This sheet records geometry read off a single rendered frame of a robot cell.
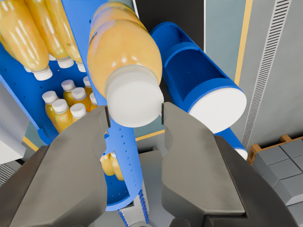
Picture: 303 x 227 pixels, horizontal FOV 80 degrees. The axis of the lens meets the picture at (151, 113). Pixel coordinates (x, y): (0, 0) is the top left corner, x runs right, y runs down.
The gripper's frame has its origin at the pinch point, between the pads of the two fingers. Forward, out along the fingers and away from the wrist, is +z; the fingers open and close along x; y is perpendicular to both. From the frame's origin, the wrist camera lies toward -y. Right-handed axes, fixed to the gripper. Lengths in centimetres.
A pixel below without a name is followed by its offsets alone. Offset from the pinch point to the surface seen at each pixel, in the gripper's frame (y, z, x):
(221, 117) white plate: 41, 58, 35
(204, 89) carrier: 26, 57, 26
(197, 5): -2, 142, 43
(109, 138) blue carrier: 26.5, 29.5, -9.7
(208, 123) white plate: 43, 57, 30
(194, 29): 14, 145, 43
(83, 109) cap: 18.4, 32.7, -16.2
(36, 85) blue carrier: 15, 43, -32
